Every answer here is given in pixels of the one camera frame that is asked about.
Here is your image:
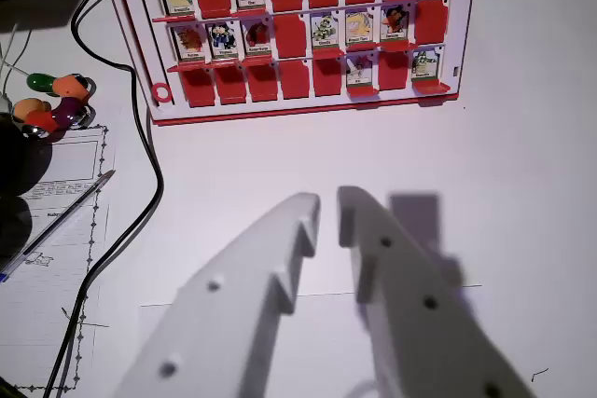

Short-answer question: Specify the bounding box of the red and white game board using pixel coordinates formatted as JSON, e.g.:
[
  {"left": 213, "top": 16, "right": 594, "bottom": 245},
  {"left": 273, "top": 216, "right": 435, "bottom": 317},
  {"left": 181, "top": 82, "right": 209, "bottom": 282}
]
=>
[{"left": 96, "top": 0, "right": 480, "bottom": 127}]

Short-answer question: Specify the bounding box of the thin white wire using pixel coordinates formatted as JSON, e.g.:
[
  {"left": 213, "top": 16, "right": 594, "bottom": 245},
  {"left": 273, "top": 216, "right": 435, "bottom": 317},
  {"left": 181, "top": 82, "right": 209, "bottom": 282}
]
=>
[{"left": 0, "top": 23, "right": 35, "bottom": 105}]

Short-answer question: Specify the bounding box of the printed paper sheet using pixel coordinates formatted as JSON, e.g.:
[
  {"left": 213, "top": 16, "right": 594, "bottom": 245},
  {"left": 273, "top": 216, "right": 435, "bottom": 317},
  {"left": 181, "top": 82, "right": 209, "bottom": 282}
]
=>
[{"left": 0, "top": 124, "right": 118, "bottom": 398}]

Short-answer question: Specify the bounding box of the red board flap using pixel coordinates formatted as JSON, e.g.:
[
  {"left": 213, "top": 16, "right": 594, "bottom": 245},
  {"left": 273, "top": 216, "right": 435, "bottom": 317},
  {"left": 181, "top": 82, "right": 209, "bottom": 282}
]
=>
[{"left": 411, "top": 81, "right": 452, "bottom": 97}]

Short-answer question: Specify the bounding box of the colourful toy figure bundle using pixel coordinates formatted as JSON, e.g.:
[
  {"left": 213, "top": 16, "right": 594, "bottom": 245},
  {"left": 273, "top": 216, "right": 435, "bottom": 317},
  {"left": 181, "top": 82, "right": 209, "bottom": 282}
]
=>
[{"left": 10, "top": 72, "right": 98, "bottom": 139}]

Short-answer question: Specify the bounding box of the black cable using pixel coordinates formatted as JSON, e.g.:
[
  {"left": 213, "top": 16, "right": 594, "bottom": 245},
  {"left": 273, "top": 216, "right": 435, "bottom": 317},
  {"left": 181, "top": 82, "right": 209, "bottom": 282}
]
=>
[{"left": 42, "top": 0, "right": 165, "bottom": 398}]

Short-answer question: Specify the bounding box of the black rounded object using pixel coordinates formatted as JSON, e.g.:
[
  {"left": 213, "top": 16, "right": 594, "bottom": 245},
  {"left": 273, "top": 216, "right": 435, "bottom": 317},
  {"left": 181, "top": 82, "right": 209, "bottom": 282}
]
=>
[{"left": 0, "top": 112, "right": 53, "bottom": 273}]

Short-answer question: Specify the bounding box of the clear ballpoint pen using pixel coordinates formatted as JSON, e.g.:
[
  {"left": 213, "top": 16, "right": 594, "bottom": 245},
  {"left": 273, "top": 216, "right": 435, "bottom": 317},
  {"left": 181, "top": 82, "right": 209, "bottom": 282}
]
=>
[{"left": 0, "top": 170, "right": 117, "bottom": 284}]

